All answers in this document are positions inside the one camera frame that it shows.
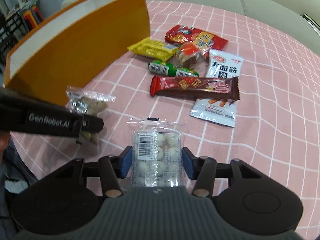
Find clear bag of nuts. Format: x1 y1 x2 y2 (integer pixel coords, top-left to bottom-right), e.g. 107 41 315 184
66 86 116 148

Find clear pack white candies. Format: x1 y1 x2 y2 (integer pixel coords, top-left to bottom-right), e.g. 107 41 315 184
127 118 185 187

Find white spicy stick packet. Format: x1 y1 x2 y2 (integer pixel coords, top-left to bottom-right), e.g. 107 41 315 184
190 98 236 127

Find brown chocolate wafer bar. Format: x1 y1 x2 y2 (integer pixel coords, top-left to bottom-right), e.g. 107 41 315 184
150 76 240 101

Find green sausage snack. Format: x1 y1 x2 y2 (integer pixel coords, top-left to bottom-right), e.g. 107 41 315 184
147 60 199 77

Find yellow snack packet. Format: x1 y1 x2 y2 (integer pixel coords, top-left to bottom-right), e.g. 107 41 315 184
127 37 178 61

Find white gluten snack packet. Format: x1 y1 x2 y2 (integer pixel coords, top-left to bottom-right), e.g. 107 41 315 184
206 49 244 79

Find small orange clear snack pack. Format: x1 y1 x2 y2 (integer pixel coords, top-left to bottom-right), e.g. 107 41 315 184
173 42 208 69

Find red snack bag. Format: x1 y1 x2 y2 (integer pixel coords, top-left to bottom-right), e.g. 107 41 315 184
165 25 228 58

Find person's left hand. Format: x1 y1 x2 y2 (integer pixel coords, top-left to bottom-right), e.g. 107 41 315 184
0 132 11 154

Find person's jeans leg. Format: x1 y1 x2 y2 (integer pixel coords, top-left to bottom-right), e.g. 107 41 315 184
1 140 38 239

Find orange cardboard box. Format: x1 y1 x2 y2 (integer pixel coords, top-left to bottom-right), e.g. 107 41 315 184
4 0 150 106

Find dark dining table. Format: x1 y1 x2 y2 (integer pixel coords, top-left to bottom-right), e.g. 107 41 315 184
1 12 29 66

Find pink checkered tablecloth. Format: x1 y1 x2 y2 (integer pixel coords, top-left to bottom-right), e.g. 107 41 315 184
12 1 319 239

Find stacked colourful stools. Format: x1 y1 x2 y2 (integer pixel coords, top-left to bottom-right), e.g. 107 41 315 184
22 5 44 31

